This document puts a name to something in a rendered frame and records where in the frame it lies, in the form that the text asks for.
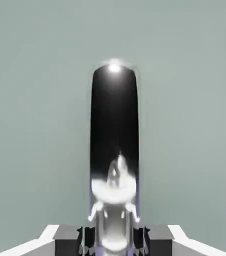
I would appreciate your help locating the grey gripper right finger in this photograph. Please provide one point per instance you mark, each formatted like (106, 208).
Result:
(161, 240)

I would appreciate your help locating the grey-green painted cabinet door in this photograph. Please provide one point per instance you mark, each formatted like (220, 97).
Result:
(35, 100)

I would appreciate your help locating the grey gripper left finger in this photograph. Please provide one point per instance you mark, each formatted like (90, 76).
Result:
(65, 240)

